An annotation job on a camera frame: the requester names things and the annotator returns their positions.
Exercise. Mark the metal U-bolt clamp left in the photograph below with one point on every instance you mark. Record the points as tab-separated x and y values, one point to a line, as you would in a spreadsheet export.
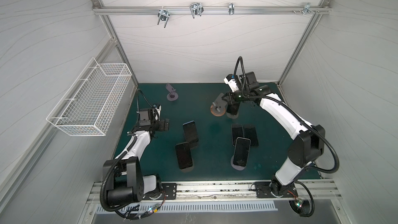
163	16

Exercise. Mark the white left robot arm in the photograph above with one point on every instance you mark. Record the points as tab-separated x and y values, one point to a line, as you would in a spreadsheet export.
123	182

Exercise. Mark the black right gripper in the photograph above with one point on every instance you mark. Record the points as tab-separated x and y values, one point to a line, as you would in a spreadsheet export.
232	108

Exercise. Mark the wood ring phone stand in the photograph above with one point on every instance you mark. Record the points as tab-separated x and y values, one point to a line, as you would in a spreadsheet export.
219	106

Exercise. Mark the aluminium crossbar rail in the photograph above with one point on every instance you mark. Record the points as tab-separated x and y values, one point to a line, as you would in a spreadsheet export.
208	10

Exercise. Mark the black folding stand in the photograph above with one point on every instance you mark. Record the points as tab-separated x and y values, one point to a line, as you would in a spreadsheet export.
193	144

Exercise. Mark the white wire basket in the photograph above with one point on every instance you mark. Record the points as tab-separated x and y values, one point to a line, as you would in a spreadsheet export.
89	105

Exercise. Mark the metal u-bolt clamp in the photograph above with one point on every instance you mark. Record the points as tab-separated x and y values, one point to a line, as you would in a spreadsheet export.
196	9
163	16

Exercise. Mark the white slotted cable duct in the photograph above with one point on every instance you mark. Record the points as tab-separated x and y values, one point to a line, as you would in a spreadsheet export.
218	207

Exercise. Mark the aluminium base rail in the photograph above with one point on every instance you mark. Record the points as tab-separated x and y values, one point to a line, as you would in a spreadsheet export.
244	190

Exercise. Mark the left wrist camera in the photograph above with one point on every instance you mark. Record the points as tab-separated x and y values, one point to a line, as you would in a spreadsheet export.
158	108

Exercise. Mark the black phone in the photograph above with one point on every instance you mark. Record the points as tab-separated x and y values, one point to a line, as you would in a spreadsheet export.
190	131
251	133
184	157
241	152

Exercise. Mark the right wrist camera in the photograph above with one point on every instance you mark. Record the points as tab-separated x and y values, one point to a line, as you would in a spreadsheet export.
231	82

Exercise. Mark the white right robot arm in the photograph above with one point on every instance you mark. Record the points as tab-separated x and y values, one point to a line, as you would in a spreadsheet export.
307	140

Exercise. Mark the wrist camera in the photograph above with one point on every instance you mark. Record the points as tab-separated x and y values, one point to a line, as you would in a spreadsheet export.
231	82
158	108

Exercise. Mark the metal U-bolt clamp middle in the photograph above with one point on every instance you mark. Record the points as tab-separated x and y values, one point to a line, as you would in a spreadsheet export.
196	9

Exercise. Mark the metal clamp small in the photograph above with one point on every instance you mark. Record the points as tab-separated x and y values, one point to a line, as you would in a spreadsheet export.
231	9

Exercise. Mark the grey round-base phone stand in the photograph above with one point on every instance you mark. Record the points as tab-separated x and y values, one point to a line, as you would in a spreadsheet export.
231	116

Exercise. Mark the grey stand front-left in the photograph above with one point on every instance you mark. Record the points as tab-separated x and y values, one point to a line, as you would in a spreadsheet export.
188	169

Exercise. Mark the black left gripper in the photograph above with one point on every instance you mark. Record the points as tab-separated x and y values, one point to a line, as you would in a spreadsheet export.
161	127

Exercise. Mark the black phone far stand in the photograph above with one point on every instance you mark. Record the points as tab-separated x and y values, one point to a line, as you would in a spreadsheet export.
233	108

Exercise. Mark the phone with pink case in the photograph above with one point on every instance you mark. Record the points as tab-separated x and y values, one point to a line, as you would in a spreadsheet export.
237	131

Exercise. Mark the metal bracket with bolts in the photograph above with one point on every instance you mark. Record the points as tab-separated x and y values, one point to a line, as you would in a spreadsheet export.
306	10

